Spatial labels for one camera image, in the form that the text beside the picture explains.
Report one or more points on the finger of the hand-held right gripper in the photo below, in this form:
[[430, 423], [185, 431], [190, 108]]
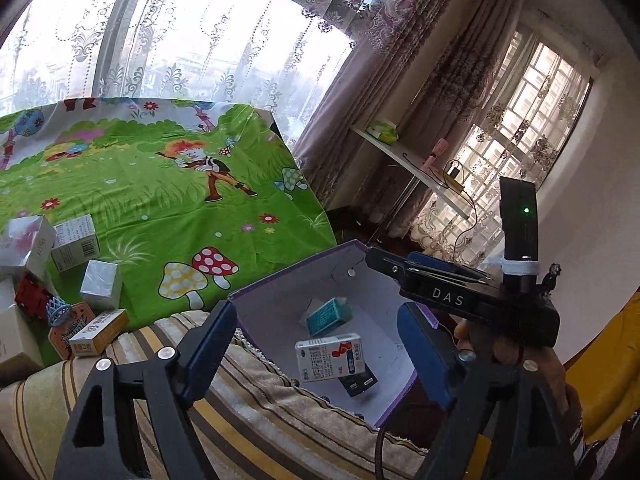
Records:
[[385, 262], [430, 261]]

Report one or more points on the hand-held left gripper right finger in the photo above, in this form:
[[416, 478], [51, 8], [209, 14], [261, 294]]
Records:
[[425, 350]]

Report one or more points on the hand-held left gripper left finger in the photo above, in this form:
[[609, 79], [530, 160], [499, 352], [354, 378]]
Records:
[[212, 340]]

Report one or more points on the purple cardboard box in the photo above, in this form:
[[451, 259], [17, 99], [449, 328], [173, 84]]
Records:
[[360, 300]]

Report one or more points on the red toy car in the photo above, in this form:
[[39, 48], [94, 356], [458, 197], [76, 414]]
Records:
[[30, 297]]

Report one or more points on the person's right hand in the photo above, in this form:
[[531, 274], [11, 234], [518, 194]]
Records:
[[545, 366]]

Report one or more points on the small black box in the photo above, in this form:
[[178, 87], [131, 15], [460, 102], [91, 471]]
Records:
[[357, 384]]

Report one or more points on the teal medicine box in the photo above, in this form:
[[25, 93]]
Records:
[[327, 316]]

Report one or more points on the white red medicine box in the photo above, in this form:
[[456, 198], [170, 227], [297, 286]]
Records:
[[325, 357]]

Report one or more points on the striped sofa cushion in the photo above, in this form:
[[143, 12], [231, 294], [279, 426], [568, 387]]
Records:
[[280, 420]]

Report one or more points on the yellow cloth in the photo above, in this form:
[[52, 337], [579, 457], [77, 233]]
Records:
[[615, 360]]

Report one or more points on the pink small item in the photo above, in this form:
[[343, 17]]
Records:
[[435, 152]]

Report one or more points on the white shelf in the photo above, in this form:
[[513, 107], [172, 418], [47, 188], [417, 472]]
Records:
[[400, 152]]

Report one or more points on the yellow medicine box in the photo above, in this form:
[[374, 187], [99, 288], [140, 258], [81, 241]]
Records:
[[97, 332]]

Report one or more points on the silver box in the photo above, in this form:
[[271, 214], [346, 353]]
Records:
[[100, 282]]

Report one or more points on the green tissue pack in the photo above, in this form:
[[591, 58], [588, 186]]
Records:
[[382, 131]]

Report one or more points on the toy basketball hoop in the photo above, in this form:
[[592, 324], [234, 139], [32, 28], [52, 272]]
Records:
[[70, 332]]

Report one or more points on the green cartoon printed cloth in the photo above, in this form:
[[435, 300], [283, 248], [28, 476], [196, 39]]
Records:
[[150, 200]]

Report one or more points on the white green medicine box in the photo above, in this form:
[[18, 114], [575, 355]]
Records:
[[75, 242]]

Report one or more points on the patterned mauve drape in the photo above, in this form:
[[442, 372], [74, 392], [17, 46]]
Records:
[[400, 85]]

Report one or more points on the plain white box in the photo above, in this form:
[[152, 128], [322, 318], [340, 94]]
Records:
[[15, 340]]

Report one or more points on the white pink box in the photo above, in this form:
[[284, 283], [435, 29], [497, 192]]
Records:
[[25, 245]]

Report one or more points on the white lace curtain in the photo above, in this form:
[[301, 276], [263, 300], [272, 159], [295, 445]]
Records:
[[200, 50]]

